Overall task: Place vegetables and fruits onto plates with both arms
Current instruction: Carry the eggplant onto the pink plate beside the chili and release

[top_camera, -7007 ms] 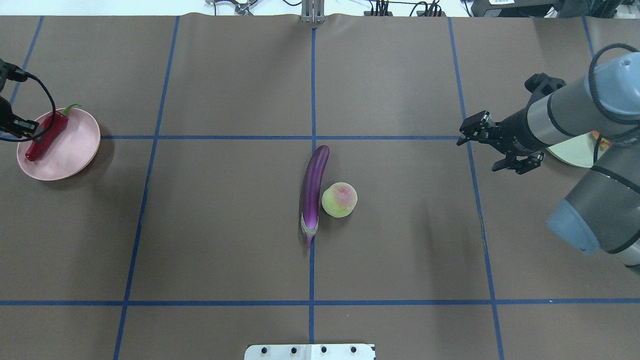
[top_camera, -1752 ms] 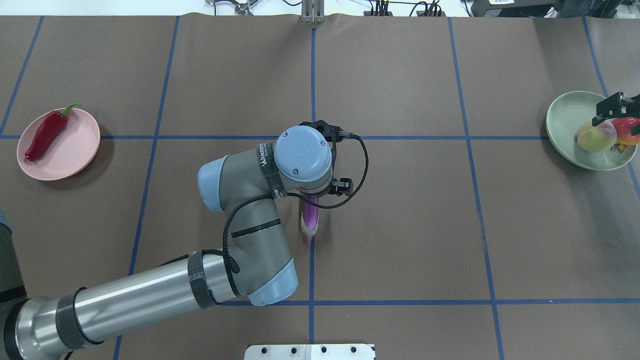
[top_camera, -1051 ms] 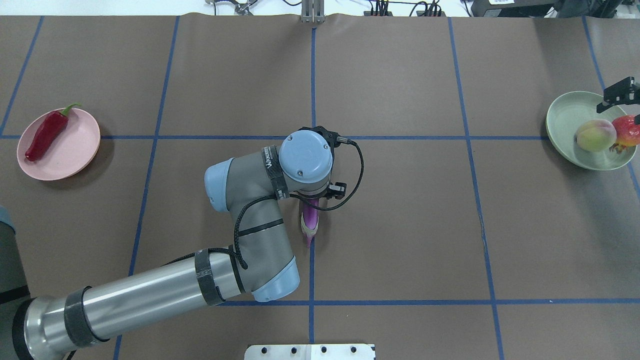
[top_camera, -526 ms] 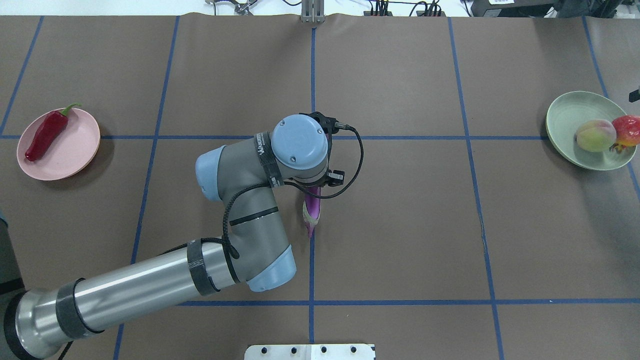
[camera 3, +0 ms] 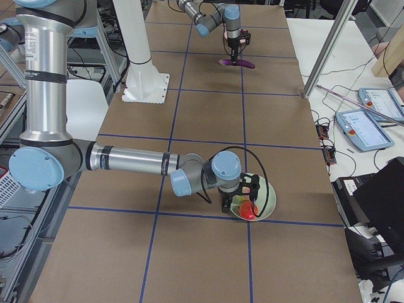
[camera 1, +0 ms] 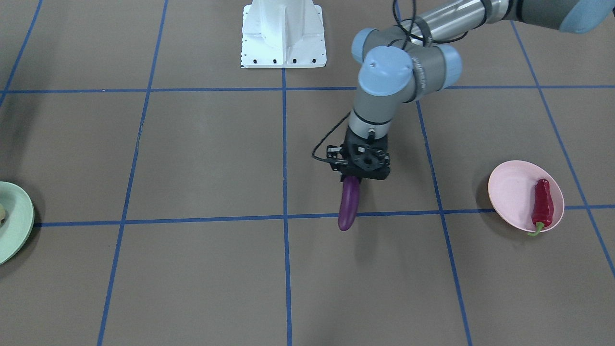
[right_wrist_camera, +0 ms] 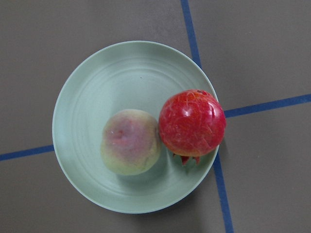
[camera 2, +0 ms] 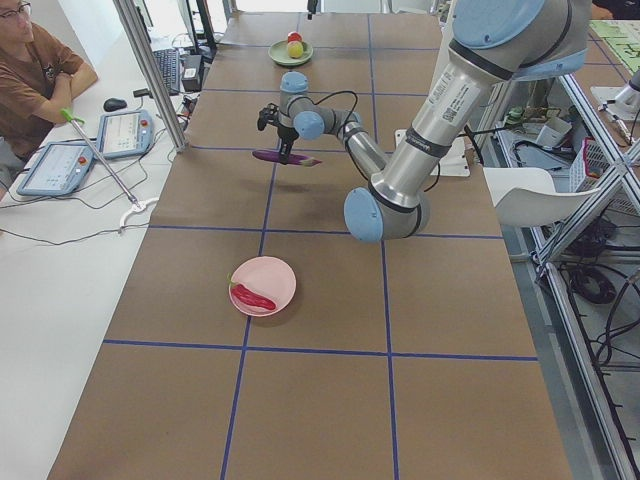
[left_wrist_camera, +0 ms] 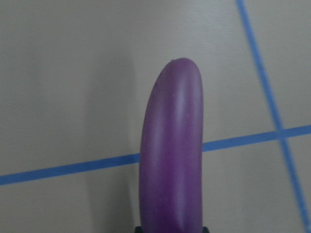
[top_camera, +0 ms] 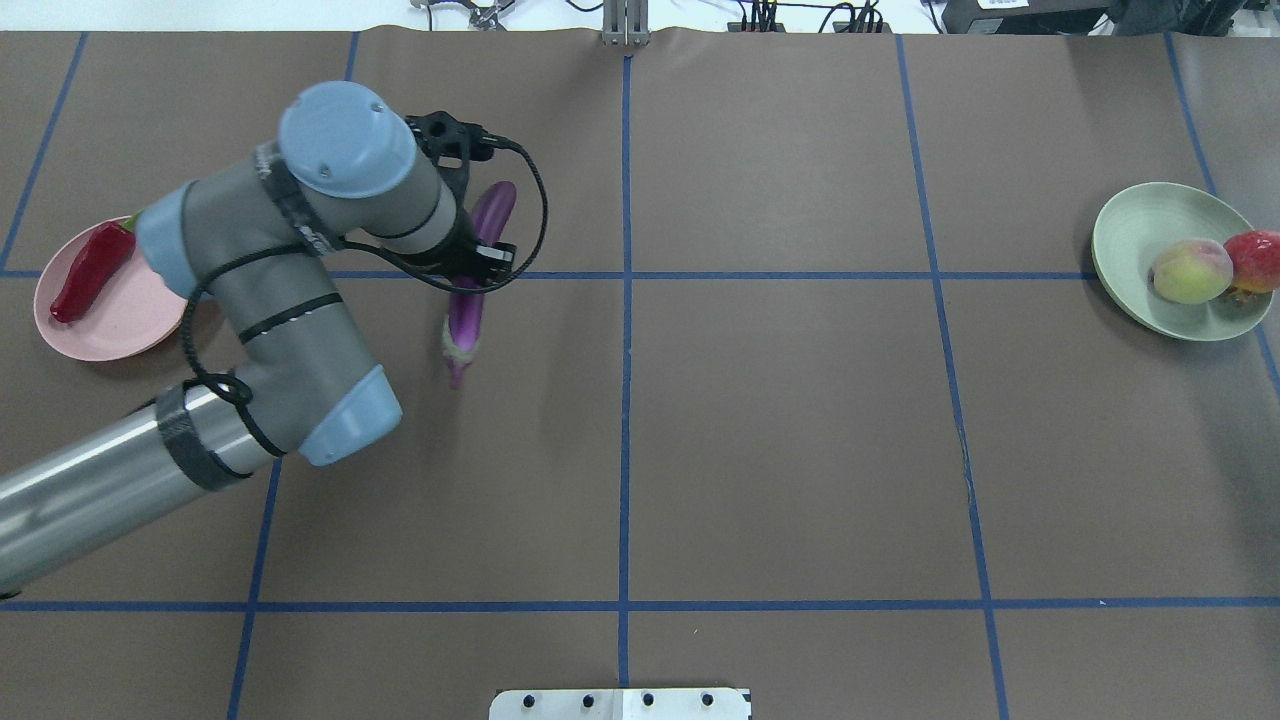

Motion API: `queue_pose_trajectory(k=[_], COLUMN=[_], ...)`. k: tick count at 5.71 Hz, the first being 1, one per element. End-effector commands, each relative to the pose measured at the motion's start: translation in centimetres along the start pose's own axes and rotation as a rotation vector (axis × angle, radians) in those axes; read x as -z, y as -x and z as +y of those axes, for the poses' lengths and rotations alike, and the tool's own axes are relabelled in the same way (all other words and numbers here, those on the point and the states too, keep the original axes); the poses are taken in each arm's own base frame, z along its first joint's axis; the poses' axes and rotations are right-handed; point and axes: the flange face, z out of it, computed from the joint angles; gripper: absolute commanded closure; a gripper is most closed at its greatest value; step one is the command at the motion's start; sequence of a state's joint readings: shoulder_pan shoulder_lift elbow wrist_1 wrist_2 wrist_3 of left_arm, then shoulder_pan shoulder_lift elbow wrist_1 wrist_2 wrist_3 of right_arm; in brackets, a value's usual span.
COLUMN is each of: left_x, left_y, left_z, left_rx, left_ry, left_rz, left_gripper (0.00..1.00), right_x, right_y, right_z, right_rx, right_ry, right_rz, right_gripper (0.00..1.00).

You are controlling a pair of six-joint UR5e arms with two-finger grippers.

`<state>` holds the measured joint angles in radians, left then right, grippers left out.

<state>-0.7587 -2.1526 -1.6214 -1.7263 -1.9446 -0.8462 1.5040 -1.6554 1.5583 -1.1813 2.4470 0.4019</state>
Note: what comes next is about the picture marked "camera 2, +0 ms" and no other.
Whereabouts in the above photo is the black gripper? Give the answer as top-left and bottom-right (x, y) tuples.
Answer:
(277, 0), (316, 165)

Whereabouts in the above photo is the green and pink peach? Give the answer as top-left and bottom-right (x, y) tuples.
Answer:
(286, 40), (304, 59)

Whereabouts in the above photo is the purple eggplant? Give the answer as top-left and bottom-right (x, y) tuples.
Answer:
(252, 150), (321, 167)

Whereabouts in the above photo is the red chili pepper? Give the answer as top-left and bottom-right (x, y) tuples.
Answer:
(227, 275), (276, 312)

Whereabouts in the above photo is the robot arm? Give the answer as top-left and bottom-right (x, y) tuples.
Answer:
(258, 0), (592, 243)

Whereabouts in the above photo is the light green plate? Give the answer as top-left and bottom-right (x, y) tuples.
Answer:
(268, 40), (314, 67)

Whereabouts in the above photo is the black keyboard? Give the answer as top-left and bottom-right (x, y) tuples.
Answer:
(152, 48), (181, 96)

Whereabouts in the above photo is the far teach pendant tablet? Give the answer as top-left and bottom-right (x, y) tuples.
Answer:
(96, 110), (154, 160)

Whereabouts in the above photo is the teach pendant tablet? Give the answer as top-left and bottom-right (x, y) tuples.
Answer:
(96, 110), (154, 160)
(17, 142), (94, 197)

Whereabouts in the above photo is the black computer mouse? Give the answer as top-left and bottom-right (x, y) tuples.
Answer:
(103, 98), (128, 113)

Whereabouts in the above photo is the pink plate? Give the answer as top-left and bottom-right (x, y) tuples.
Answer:
(228, 256), (297, 317)

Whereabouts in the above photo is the metal reacher stick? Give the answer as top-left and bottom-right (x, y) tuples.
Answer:
(61, 108), (159, 234)

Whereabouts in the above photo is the white plastic chair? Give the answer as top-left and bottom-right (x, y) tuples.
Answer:
(483, 167), (600, 227)

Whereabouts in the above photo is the near teach pendant tablet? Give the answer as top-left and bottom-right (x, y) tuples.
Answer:
(17, 142), (94, 197)

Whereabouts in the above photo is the person in brown shirt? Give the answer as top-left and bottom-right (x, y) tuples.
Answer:
(1, 1), (98, 161)

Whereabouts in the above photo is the white plastic basket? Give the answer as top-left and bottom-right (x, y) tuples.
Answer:
(569, 137), (638, 216)

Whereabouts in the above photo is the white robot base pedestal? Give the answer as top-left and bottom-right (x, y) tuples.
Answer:
(393, 128), (474, 179)

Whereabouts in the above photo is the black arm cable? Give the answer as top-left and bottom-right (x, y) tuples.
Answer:
(312, 89), (486, 194)

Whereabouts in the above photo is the aluminium frame post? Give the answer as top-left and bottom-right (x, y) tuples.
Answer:
(113, 0), (187, 153)

